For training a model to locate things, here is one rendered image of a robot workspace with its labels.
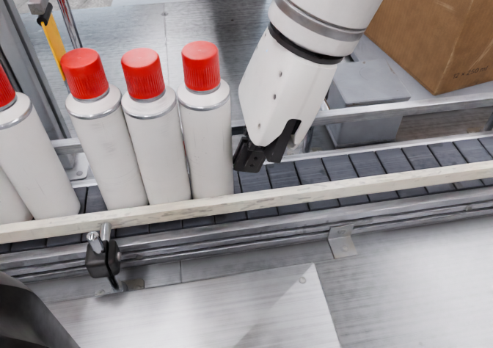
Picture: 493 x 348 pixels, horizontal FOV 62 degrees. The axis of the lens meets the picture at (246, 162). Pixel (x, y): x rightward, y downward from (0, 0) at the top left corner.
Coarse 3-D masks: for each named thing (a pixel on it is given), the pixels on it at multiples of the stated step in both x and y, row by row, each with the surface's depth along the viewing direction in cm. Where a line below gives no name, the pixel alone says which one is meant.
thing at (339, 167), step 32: (320, 160) 55; (352, 160) 55; (384, 160) 55; (416, 160) 55; (448, 160) 55; (480, 160) 55; (96, 192) 51; (384, 192) 51; (416, 192) 51; (160, 224) 48; (192, 224) 48
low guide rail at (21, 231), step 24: (432, 168) 49; (456, 168) 49; (480, 168) 49; (264, 192) 47; (288, 192) 47; (312, 192) 47; (336, 192) 48; (360, 192) 49; (72, 216) 44; (96, 216) 44; (120, 216) 44; (144, 216) 45; (168, 216) 46; (192, 216) 46; (0, 240) 44; (24, 240) 44
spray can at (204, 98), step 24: (192, 48) 36; (216, 48) 36; (192, 72) 36; (216, 72) 37; (192, 96) 38; (216, 96) 38; (192, 120) 39; (216, 120) 39; (192, 144) 41; (216, 144) 41; (192, 168) 44; (216, 168) 44; (192, 192) 49; (216, 192) 47
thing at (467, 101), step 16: (464, 96) 51; (480, 96) 51; (320, 112) 49; (336, 112) 49; (352, 112) 49; (368, 112) 49; (384, 112) 50; (400, 112) 50; (416, 112) 51; (240, 128) 48; (64, 144) 45; (80, 144) 45
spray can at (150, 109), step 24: (144, 48) 36; (144, 72) 34; (144, 96) 36; (168, 96) 38; (144, 120) 37; (168, 120) 38; (144, 144) 39; (168, 144) 40; (144, 168) 42; (168, 168) 42; (168, 192) 45
